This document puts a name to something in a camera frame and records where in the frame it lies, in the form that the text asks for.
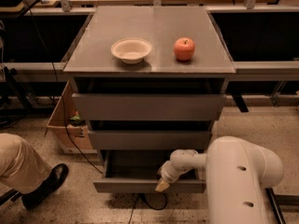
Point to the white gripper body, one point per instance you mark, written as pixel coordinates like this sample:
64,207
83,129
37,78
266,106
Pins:
168,173

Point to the red apple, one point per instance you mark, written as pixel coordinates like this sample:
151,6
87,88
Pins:
184,49

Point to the cardboard box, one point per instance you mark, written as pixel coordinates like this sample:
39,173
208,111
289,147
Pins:
71,139

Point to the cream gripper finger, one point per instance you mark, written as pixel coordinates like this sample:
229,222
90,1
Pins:
162,185

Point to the black metal floor bar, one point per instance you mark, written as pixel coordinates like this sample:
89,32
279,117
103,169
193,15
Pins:
276,200

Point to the green object in box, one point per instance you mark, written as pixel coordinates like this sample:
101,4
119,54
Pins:
76,120

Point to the grey top drawer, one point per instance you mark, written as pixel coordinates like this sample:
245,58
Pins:
147,99

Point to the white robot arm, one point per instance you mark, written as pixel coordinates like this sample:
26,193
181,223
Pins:
238,173

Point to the beige trouser leg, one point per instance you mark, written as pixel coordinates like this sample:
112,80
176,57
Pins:
21,167

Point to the white paper bowl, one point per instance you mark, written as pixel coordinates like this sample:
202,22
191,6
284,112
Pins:
131,50

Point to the black leather shoe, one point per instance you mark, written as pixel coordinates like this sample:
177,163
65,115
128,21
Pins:
57,177

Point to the grey drawer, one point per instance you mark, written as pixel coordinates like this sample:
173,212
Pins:
147,99
147,135
136,171

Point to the grey middle drawer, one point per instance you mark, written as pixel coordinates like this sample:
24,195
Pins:
147,135

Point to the grey bottom drawer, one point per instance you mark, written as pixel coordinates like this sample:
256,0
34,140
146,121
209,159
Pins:
136,171

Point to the grey drawer cabinet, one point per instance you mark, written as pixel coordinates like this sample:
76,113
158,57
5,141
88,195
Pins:
149,78

